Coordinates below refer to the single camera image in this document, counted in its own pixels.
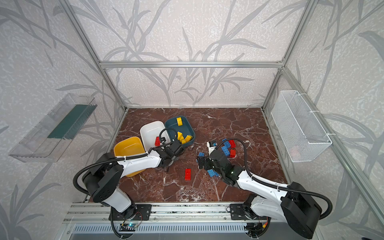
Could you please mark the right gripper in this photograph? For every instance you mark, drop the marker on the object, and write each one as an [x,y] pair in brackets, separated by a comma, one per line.
[212,160]

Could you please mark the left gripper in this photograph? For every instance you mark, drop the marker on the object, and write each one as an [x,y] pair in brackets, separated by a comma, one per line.
[174,150]

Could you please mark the red lego brick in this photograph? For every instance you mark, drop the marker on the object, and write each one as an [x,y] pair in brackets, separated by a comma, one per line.
[157,142]
[188,174]

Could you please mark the red lego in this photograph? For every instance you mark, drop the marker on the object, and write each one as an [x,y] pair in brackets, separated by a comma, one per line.
[233,148]

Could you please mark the blue lego cluster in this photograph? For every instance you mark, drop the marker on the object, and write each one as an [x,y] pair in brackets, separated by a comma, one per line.
[226,143]

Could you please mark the small yellow lego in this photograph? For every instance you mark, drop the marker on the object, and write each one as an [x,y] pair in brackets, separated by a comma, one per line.
[187,139]

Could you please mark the yellow plastic bin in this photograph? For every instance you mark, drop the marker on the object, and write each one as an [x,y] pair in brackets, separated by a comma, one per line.
[129,147]

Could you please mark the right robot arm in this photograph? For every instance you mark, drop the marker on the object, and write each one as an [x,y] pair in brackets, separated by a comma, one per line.
[292,204]

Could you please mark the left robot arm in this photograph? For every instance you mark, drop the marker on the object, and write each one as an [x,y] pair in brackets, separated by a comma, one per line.
[101,179]

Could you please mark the white plastic bin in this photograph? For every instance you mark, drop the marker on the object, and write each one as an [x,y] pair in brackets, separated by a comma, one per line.
[150,132]

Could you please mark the teal plastic bin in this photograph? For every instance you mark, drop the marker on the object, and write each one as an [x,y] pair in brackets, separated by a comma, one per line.
[186,128]

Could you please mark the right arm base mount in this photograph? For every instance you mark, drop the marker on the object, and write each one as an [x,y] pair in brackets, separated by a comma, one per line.
[239,212]

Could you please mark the aluminium front rail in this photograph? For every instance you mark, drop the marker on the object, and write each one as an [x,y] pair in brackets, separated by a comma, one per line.
[160,212]

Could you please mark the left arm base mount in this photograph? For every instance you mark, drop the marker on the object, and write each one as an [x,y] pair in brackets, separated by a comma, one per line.
[139,212]

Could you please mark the white wire wall basket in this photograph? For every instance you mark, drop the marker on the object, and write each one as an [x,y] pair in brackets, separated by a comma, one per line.
[303,135]

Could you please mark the clear plastic wall shelf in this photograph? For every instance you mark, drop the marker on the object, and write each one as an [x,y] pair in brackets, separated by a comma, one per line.
[50,138]

